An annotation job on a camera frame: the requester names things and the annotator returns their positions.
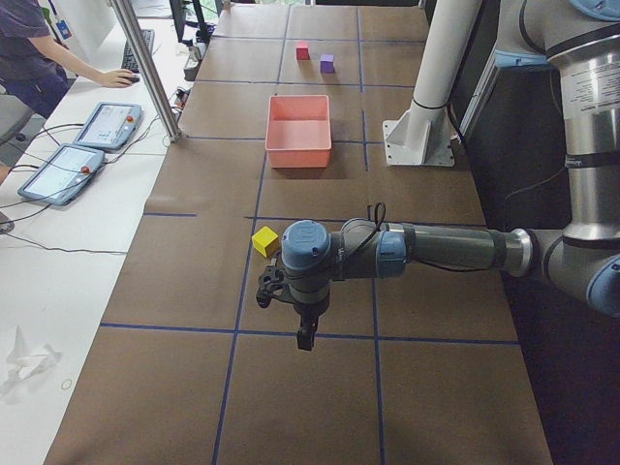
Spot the aluminium frame post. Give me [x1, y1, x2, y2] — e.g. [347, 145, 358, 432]
[110, 0, 182, 142]

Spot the yellow block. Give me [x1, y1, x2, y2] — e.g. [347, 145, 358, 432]
[251, 226, 280, 258]

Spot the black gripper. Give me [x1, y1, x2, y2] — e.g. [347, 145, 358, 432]
[291, 290, 330, 351]

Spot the purple block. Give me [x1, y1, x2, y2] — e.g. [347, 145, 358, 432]
[320, 53, 335, 75]

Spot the teach pendant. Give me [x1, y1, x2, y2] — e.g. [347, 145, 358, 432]
[17, 143, 105, 206]
[74, 102, 142, 150]

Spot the lower teach pendant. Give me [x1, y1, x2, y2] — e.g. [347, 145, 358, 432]
[17, 143, 105, 206]

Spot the pink bin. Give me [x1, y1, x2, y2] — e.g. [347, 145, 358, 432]
[264, 95, 332, 169]

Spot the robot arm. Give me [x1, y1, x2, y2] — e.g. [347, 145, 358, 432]
[256, 1, 619, 351]

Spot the person in purple shirt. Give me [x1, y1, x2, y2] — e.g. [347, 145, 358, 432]
[1, 1, 134, 118]

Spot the crumpled white paper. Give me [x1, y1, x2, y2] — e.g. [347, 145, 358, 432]
[1, 325, 63, 398]

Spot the red block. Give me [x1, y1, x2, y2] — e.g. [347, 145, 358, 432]
[295, 41, 310, 61]

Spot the upper teach pendant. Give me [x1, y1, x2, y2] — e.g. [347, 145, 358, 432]
[74, 102, 142, 150]

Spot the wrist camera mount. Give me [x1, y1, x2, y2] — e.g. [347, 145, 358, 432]
[256, 257, 292, 308]

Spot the black keyboard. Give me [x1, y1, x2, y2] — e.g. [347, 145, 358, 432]
[120, 28, 157, 73]

